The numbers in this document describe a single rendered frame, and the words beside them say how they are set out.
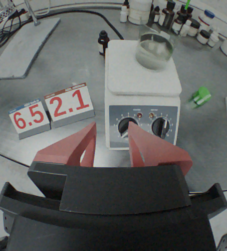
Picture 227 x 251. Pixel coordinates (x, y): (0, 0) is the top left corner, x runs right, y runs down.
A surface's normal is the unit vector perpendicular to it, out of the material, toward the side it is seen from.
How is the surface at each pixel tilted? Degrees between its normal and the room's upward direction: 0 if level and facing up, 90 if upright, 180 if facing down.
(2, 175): 0
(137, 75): 0
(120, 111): 30
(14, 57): 0
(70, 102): 40
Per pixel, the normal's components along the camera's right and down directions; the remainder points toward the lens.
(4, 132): -0.01, -0.24
